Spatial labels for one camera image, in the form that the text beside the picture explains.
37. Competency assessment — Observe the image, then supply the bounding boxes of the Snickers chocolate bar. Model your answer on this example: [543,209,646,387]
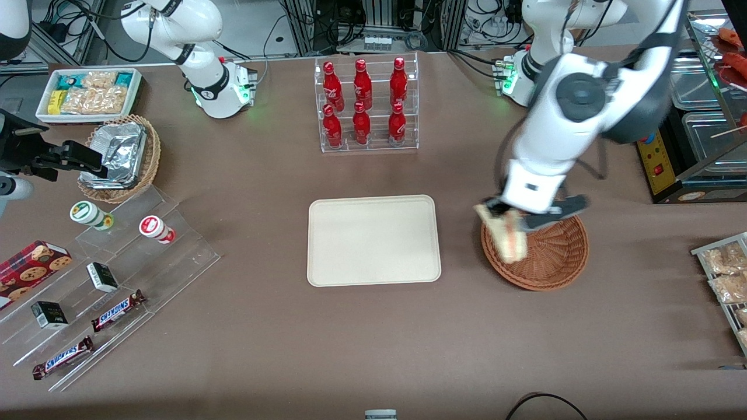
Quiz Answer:
[90,289,146,333]
[32,335,95,381]

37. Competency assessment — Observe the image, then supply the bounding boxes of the red cookie box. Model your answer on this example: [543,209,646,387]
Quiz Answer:
[0,240,73,310]

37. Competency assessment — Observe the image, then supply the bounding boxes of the green lid drink cup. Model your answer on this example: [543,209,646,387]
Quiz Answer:
[69,200,115,232]

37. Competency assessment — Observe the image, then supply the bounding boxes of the black floor cable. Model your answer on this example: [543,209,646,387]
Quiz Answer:
[504,392,590,420]

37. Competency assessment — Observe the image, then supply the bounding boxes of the clear bag of puffed snacks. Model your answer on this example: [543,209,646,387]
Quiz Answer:
[61,86,127,116]
[81,71,118,90]

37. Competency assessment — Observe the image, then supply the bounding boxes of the white rectangular snack bin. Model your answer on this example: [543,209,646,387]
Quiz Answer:
[36,68,143,125]

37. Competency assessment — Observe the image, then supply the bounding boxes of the sandwich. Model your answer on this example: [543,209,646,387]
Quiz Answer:
[473,204,529,265]

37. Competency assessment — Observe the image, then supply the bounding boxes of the light wicker basket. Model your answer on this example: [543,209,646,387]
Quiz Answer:
[77,114,162,204]

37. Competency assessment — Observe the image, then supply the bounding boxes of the cream rectangular plastic tray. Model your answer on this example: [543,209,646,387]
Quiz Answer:
[307,194,442,288]

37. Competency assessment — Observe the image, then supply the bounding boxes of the grey metal snack rack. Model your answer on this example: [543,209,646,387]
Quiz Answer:
[691,232,747,358]

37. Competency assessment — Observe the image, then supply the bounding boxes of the clear acrylic bottle rack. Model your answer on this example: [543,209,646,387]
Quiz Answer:
[313,52,420,154]

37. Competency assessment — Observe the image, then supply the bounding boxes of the red cola bottle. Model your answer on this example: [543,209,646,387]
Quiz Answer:
[388,101,408,147]
[353,58,374,111]
[352,101,372,146]
[322,103,344,149]
[322,61,345,113]
[389,56,409,109]

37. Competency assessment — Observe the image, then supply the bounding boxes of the red lid drink cup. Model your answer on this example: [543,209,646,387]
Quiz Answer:
[138,215,176,245]

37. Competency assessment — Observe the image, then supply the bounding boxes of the black yellow food warmer cabinet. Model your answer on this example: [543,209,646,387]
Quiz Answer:
[636,9,747,205]

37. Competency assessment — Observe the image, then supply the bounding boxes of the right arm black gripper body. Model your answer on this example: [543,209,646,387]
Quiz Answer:
[0,110,60,176]

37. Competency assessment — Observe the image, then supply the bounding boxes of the brown round wicker basket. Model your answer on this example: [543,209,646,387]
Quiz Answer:
[480,212,589,292]

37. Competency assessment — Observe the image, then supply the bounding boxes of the clear acrylic stepped display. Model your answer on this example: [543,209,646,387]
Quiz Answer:
[0,185,222,393]

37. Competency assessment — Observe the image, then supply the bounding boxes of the small black box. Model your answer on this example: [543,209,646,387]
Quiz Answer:
[86,262,120,293]
[30,300,69,330]

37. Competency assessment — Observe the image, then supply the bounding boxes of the steel warmer pan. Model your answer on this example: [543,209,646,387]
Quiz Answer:
[670,55,725,112]
[681,110,747,176]

